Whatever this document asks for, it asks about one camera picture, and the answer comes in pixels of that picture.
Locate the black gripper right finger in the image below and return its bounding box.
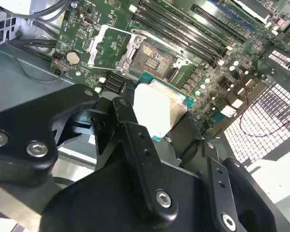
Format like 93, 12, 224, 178
170, 117, 290, 232

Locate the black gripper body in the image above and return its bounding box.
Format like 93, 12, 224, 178
39, 157, 219, 232

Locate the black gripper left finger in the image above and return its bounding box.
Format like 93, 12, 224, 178
0, 83, 179, 224

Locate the silver green CPU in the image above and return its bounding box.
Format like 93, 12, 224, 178
132, 72, 197, 144

